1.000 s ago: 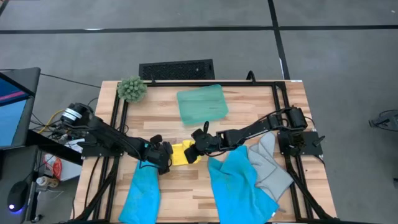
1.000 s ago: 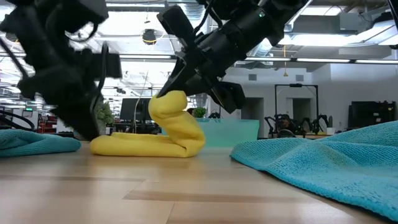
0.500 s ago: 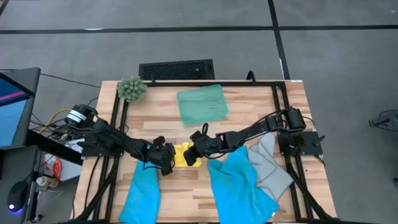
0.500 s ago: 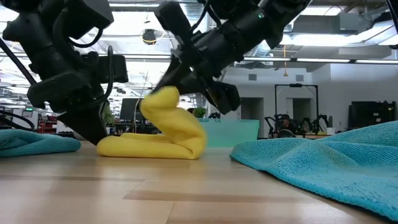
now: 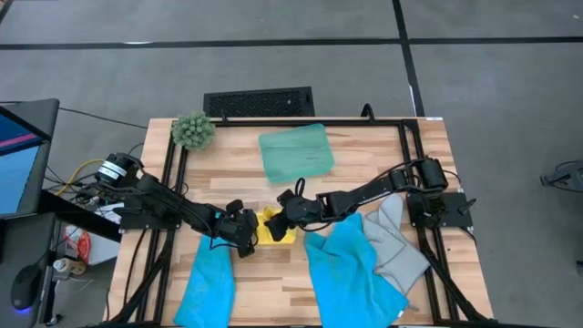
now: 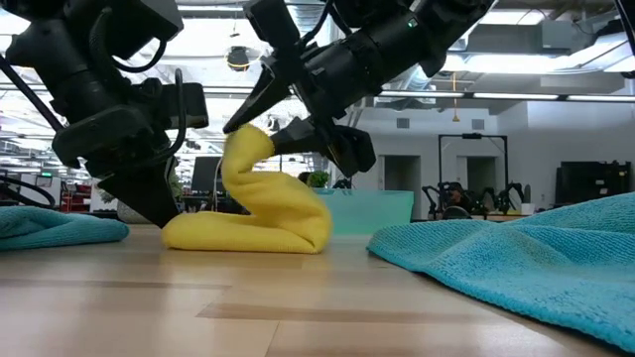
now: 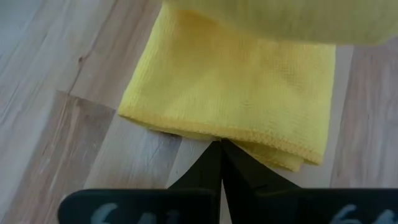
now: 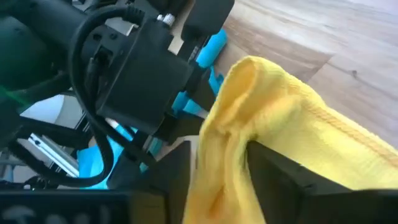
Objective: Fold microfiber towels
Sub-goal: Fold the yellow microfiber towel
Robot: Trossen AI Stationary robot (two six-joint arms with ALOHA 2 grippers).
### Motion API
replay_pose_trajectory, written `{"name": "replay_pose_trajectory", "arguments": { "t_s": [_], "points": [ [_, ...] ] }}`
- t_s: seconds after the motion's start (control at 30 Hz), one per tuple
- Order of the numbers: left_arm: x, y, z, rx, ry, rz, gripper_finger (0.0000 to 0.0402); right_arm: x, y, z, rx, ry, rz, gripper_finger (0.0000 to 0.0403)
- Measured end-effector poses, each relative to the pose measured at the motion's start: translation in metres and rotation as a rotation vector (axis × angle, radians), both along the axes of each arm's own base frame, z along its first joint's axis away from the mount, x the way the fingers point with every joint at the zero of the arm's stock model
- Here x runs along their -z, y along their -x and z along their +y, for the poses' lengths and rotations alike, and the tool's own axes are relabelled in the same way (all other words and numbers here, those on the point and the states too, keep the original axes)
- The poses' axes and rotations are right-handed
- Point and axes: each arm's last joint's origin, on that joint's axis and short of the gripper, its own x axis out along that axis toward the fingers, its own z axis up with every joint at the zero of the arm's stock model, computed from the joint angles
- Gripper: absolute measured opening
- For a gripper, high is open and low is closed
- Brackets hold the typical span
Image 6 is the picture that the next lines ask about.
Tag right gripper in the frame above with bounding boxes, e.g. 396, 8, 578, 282
222, 0, 377, 179

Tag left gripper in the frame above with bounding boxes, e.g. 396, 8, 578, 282
52, 78, 181, 229

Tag yellow microfiber towel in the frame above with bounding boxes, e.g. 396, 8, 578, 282
161, 123, 333, 255

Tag blue microfiber towel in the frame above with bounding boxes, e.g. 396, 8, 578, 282
0, 205, 131, 252

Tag blue towel with white tag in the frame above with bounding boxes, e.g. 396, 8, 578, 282
366, 191, 635, 354

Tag black background monitor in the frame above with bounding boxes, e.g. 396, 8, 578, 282
190, 156, 225, 193

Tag red tool cart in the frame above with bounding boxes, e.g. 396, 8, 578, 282
59, 182, 93, 213

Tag small green background plant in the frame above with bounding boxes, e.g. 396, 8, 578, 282
307, 170, 332, 189

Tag green translucent plastic bin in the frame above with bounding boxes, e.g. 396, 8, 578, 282
313, 187, 416, 236

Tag long ceiling light strip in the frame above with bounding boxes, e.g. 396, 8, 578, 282
202, 84, 635, 103

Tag small cactus in white cup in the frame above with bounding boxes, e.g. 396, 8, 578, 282
519, 183, 536, 215

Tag black storage cabinet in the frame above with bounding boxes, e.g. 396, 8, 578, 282
555, 161, 632, 207

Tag black ceiling-mounted camera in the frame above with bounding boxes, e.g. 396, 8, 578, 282
226, 45, 251, 73

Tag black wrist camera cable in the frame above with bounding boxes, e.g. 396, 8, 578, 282
126, 67, 189, 168

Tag black cable loop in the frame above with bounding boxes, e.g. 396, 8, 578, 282
0, 176, 59, 209

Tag yellow hanging cord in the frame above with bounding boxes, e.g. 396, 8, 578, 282
449, 71, 460, 124

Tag black metal gantry frame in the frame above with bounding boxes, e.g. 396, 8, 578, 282
438, 132, 510, 199

